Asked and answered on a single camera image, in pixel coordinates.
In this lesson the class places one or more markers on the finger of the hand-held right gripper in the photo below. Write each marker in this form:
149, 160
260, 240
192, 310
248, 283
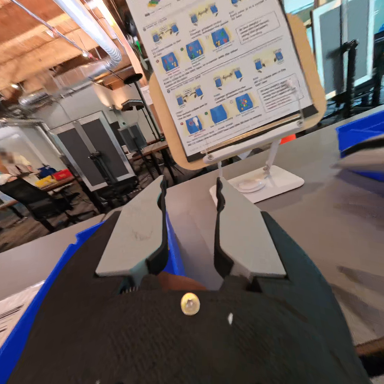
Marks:
366, 160

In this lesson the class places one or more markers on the printed paper sheet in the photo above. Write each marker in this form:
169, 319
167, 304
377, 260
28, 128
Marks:
15, 309

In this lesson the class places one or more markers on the instruction sheet on stand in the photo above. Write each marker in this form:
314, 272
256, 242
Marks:
162, 120

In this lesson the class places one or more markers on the black tripod stand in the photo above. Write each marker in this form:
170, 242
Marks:
147, 120
345, 75

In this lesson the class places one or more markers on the grey partition panel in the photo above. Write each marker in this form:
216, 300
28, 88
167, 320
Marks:
99, 144
333, 36

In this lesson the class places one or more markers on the red bin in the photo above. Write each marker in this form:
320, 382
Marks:
61, 174

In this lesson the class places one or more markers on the printed instruction sheet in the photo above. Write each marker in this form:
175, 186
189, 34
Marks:
225, 75

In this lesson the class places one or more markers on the orange traffic cone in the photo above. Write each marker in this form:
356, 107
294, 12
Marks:
288, 139

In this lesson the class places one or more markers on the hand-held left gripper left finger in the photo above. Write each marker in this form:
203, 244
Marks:
132, 237

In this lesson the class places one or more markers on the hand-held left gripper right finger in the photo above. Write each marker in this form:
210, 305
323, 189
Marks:
250, 240

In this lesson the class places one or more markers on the blue plastic bin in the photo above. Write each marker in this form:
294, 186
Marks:
360, 132
51, 285

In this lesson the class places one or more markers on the silver ventilation duct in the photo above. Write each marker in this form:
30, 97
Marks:
96, 33

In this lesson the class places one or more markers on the grey box on stand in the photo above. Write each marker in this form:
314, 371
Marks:
132, 138

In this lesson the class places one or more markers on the yellow bin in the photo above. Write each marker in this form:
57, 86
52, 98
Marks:
44, 181

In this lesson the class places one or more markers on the black office chair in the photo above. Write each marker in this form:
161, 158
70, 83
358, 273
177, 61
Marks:
36, 201

